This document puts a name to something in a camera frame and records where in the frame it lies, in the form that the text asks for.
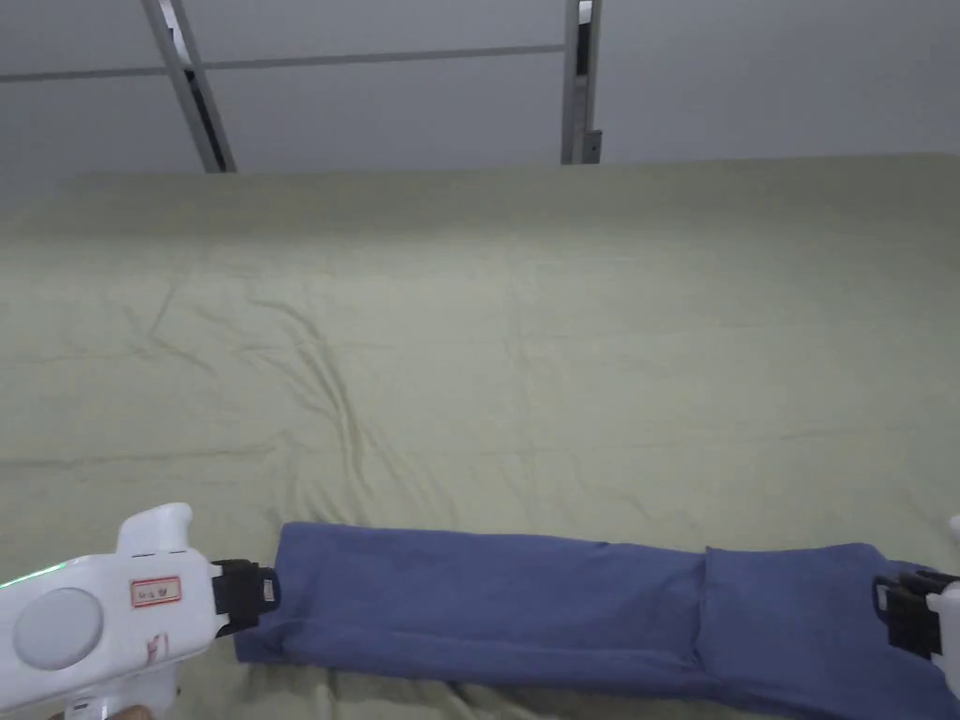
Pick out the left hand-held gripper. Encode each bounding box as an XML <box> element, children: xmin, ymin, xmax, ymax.
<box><xmin>0</xmin><ymin>502</ymin><xmax>284</xmax><ymax>720</ymax></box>

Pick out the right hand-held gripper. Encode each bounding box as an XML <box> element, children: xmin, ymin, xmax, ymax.
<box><xmin>873</xmin><ymin>514</ymin><xmax>960</xmax><ymax>700</ymax></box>

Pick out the dark blue shirt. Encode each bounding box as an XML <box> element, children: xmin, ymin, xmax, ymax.
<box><xmin>234</xmin><ymin>521</ymin><xmax>960</xmax><ymax>720</ymax></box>

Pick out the person's left hand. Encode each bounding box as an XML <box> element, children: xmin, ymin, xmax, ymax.
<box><xmin>46</xmin><ymin>703</ymin><xmax>156</xmax><ymax>720</ymax></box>

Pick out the bed with pale green sheet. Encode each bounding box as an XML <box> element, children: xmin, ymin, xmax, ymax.
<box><xmin>0</xmin><ymin>153</ymin><xmax>960</xmax><ymax>720</ymax></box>

